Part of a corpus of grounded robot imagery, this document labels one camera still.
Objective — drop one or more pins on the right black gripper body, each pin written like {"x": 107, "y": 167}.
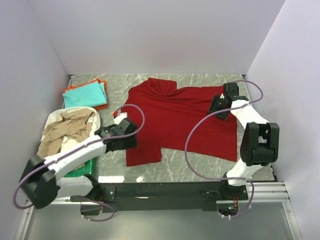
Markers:
{"x": 215, "y": 105}

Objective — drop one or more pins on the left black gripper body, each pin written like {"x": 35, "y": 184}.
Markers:
{"x": 128, "y": 142}

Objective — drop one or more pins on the red t shirt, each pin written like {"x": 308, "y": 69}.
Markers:
{"x": 168, "y": 114}

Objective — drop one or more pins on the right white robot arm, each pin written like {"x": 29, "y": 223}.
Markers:
{"x": 260, "y": 142}

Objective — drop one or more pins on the folded orange t shirt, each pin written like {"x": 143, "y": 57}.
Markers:
{"x": 75, "y": 87}

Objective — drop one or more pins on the folded teal t shirt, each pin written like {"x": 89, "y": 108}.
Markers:
{"x": 85, "y": 96}

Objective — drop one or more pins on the beige t shirt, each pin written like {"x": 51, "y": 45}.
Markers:
{"x": 65, "y": 130}

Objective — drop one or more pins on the green plastic tray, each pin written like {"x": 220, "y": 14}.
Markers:
{"x": 86, "y": 168}

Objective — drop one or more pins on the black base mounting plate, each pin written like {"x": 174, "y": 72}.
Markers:
{"x": 151, "y": 196}

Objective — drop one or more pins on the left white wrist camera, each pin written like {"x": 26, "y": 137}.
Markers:
{"x": 119, "y": 116}

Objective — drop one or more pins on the aluminium rail frame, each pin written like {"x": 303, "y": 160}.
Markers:
{"x": 264, "y": 192}

